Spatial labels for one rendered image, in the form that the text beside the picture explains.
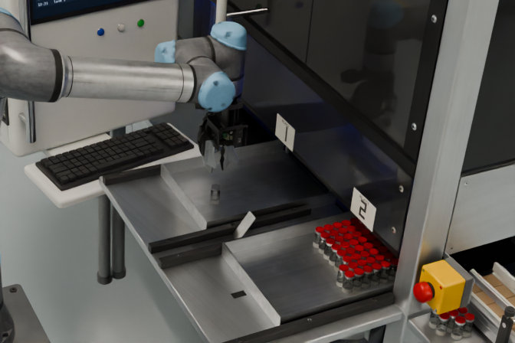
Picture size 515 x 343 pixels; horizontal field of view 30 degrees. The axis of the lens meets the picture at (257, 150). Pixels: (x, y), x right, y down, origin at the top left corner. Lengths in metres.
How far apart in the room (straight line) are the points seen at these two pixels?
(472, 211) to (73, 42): 1.11
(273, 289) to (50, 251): 1.66
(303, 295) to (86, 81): 0.64
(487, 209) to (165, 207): 0.74
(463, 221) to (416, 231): 0.10
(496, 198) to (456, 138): 0.22
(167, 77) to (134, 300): 1.62
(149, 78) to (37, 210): 2.02
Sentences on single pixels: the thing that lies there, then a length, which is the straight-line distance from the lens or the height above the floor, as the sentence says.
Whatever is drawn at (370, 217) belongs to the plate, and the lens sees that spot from 2.02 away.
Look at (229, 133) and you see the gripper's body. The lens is 2.10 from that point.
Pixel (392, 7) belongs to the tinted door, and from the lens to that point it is 1.85.
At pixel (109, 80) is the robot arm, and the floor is 1.34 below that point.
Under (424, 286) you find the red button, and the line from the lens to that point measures 1.87.
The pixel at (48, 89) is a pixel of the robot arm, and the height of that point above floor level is 1.35.
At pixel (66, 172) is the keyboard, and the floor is 0.83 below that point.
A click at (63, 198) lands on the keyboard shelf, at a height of 0.80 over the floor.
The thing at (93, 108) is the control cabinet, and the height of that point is 0.89.
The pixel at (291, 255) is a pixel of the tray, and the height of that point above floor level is 0.88.
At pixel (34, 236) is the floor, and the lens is 3.63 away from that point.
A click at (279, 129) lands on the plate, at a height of 1.02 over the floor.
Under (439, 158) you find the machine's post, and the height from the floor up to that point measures 1.26.
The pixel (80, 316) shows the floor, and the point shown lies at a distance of 3.27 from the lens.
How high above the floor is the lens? 2.16
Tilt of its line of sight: 31 degrees down
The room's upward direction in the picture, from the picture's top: 5 degrees clockwise
